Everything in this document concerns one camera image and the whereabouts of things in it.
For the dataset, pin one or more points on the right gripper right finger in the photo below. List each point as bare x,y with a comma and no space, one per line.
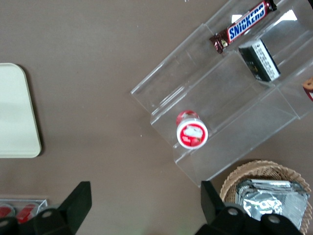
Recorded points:
217,218

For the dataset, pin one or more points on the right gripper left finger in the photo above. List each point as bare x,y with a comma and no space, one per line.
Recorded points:
66,215

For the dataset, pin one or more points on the cream plastic tray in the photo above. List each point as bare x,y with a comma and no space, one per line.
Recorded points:
17,110

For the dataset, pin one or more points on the clear acrylic bottle rack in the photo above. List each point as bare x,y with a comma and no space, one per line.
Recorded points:
41,203

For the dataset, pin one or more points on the red cola bottle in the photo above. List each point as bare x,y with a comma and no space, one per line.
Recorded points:
6,211
25,211

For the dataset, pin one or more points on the light tan wicker basket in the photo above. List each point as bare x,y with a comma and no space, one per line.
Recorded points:
234,178

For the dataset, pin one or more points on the silver foil packet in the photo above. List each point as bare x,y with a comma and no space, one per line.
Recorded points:
266,186
276,208

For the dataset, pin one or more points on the red lid yogurt cup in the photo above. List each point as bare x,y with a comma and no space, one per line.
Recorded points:
192,133

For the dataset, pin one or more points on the clear acrylic stepped stand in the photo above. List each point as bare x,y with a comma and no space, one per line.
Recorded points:
232,110

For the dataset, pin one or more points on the red cookie box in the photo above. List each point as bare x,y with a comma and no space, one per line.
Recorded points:
309,89

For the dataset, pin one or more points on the small black box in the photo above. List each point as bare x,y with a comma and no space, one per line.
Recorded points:
259,60

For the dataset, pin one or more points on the Snickers chocolate bar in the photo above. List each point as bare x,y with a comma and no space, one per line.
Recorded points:
244,27

